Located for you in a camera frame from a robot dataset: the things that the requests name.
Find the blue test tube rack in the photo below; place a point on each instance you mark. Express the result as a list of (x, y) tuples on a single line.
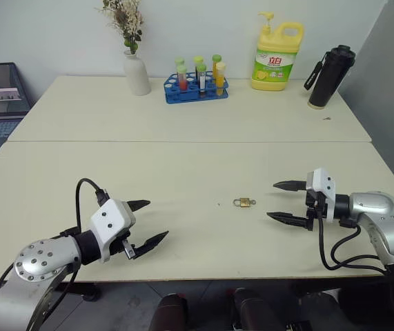
[(183, 94)]

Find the green-capped tube, red liquid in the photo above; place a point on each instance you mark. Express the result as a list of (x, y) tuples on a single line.
[(182, 77)]

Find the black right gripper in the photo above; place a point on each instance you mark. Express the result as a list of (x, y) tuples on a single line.
[(312, 207)]

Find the white ceramic vase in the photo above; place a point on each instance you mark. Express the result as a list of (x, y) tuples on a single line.
[(137, 77)]

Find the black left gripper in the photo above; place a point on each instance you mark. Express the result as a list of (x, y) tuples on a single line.
[(118, 246)]

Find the dried flower bouquet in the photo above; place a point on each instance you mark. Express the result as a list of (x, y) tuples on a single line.
[(126, 20)]

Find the small brass padlock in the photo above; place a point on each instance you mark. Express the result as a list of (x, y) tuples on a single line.
[(244, 202)]

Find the green-capped clear tube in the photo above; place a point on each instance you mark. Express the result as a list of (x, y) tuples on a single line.
[(179, 61)]

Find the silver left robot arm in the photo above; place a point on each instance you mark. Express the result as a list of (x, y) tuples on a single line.
[(34, 262)]

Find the dark rounded shape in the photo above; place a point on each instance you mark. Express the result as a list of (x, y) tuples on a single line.
[(255, 310), (169, 313)]

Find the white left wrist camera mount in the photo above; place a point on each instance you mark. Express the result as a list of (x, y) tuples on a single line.
[(111, 220)]

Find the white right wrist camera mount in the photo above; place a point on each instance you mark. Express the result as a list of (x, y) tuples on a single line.
[(322, 184)]

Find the green-capped tube, pale liquid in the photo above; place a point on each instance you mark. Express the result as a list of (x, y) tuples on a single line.
[(198, 63)]

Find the green-capped tube, orange liquid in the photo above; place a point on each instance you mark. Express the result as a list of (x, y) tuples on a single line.
[(216, 63)]

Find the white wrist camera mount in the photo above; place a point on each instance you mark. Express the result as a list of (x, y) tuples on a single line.
[(322, 184), (111, 220)]

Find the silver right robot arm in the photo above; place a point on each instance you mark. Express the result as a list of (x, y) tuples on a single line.
[(376, 210)]

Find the green-capped tube, white label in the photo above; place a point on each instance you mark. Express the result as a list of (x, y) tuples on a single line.
[(202, 81)]

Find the yellow dish soap pump bottle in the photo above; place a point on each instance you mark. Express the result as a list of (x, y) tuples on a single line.
[(274, 69)]

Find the yellow-capped tube, yellow liquid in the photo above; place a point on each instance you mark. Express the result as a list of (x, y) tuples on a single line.
[(220, 79)]

